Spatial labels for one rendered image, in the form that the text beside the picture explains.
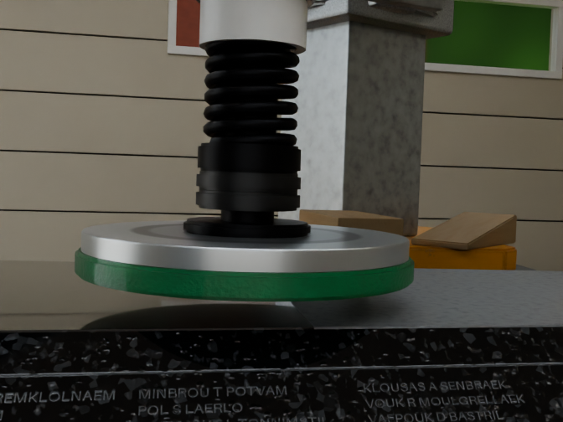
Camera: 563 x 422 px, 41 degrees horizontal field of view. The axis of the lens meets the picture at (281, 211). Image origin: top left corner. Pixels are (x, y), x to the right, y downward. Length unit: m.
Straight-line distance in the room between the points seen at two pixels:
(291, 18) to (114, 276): 0.19
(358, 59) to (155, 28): 5.47
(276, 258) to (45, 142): 6.28
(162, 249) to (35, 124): 6.27
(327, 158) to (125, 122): 5.37
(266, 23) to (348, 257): 0.15
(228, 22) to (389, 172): 0.91
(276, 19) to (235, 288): 0.17
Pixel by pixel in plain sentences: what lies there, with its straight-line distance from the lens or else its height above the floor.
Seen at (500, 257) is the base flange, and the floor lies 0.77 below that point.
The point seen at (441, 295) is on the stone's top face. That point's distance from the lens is 0.57.
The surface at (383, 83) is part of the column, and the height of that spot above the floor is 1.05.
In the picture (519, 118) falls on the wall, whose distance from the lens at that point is 7.64.
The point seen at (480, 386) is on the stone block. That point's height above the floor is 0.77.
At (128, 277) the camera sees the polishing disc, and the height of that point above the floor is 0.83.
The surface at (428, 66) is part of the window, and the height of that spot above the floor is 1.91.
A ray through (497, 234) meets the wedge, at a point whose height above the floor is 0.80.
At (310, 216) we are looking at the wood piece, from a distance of 1.18.
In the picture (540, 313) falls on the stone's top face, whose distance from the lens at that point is 0.53.
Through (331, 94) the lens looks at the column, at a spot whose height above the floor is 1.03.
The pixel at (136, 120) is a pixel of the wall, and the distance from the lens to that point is 6.63.
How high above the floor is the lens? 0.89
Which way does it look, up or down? 3 degrees down
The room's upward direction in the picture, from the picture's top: 2 degrees clockwise
